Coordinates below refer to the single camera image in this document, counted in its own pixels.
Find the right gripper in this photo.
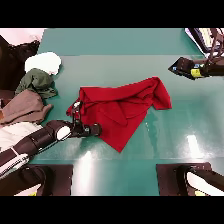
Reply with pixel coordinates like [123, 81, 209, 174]
[168, 56, 205, 81]

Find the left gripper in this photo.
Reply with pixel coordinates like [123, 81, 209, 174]
[69, 122, 103, 138]

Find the red T-shirt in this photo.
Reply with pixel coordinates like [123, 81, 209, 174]
[65, 76, 173, 153]

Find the stack of folded clothes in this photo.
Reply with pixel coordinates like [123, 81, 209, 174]
[184, 28, 224, 58]

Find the cream garment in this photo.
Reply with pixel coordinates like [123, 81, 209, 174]
[0, 121, 44, 152]

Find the white garment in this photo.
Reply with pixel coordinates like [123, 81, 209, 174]
[24, 51, 63, 76]

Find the black garment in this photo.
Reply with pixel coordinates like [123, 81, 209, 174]
[0, 34, 41, 92]

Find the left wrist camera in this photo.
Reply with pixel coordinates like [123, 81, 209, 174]
[71, 99, 85, 125]

